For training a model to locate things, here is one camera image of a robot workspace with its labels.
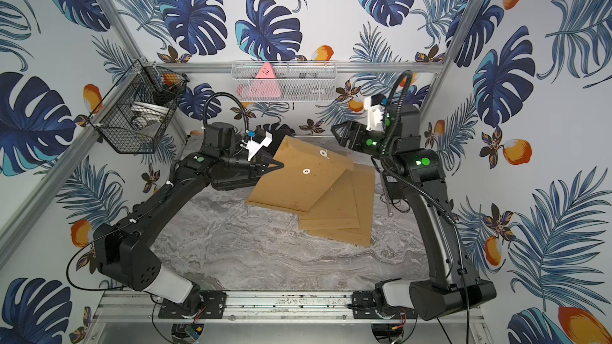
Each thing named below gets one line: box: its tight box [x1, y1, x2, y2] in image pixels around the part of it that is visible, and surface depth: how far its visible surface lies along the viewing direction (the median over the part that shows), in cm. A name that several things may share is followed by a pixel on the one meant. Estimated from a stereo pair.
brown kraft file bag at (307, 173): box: [245, 135, 354, 213], surface depth 75 cm
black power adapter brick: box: [384, 173, 405, 200], surface depth 102 cm
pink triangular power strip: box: [241, 62, 282, 98], surface depth 91 cm
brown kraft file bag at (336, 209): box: [298, 168, 361, 231], surface depth 95 cm
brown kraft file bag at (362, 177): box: [307, 163, 376, 248], surface depth 93 cm
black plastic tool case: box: [204, 121, 295, 191], surface depth 64 cm
